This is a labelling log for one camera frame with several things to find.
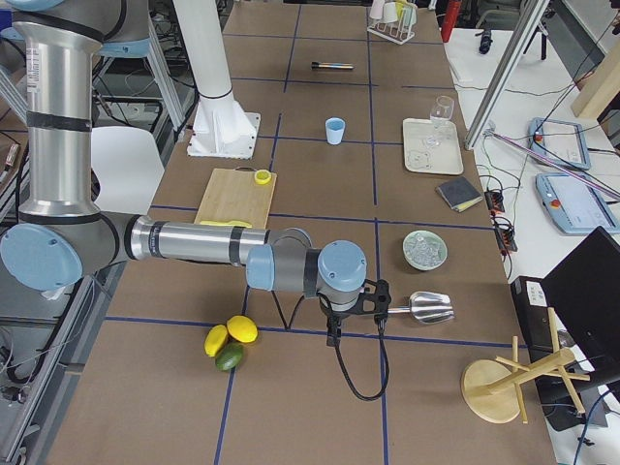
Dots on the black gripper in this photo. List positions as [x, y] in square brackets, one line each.
[333, 324]

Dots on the metal muddler black tip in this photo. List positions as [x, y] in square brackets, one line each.
[330, 66]

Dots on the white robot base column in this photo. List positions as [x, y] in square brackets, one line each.
[221, 127]

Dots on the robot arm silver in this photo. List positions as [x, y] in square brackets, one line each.
[62, 235]

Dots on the yellow lemon front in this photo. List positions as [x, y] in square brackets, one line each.
[242, 329]

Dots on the yellow lemon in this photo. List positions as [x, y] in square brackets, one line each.
[215, 340]
[242, 329]

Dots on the yellow lemon back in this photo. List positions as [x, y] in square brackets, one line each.
[215, 340]

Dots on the lemon half on board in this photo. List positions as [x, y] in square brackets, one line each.
[262, 177]

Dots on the light blue cup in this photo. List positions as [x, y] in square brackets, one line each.
[334, 130]

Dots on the white cup rack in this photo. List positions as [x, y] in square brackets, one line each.
[393, 20]

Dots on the metal ice scoop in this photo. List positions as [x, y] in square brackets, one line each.
[427, 308]

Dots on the green lime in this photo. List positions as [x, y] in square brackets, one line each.
[229, 357]

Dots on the green bowl of ice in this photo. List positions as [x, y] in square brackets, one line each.
[424, 250]

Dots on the bamboo cutting board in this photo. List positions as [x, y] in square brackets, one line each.
[233, 195]

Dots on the yellow plastic knife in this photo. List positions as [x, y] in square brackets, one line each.
[231, 223]

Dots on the wooden mug tree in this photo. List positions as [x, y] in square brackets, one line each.
[492, 388]

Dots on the grey folded cloth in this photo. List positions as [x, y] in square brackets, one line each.
[459, 193]

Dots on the cream bear tray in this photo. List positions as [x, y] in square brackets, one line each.
[424, 151]

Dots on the clear wine glass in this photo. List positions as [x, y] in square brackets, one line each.
[440, 113]

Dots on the black laptop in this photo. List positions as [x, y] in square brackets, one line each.
[583, 290]

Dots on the near teach pendant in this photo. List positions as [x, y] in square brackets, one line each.
[574, 207]

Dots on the teach pendant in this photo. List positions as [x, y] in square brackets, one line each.
[574, 207]
[561, 141]

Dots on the far teach pendant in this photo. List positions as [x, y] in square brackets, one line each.
[561, 141]

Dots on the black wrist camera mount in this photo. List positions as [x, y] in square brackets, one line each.
[373, 300]

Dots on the aluminium frame post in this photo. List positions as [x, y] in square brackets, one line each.
[525, 28]

